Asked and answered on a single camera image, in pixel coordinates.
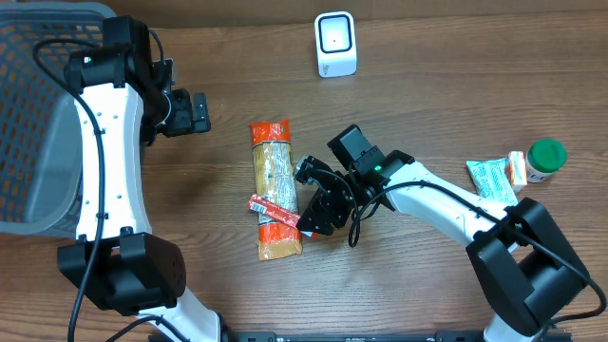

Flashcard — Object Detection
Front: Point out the red sachet stick packet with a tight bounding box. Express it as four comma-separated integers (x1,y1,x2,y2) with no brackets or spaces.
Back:
248,194,302,243

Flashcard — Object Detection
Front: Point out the orange spaghetti pasta packet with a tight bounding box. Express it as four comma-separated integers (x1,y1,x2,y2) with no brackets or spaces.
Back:
249,120,302,261

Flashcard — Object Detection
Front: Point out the teal wet wipes packet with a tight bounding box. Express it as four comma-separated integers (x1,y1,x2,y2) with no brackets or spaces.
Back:
465,158,519,206

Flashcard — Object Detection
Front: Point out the orange Kleenex tissue pack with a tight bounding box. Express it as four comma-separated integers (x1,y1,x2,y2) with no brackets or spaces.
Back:
505,151,527,193

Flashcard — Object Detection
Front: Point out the green lid jar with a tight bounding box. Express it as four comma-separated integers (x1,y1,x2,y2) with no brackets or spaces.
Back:
525,138,568,182

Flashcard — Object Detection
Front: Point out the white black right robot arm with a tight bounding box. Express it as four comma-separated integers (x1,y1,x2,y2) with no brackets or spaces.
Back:
294,124,591,341

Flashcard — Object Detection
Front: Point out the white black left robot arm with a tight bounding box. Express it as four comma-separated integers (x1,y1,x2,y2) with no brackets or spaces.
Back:
57,16,227,341

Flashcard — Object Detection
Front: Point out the white barcode scanner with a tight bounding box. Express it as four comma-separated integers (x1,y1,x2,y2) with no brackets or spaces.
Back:
313,10,357,78

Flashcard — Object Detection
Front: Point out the grey plastic mesh basket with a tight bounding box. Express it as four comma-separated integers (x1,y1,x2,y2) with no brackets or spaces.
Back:
1,2,115,238

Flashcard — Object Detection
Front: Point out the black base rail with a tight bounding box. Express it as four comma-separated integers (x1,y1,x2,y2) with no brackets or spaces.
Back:
149,330,574,342

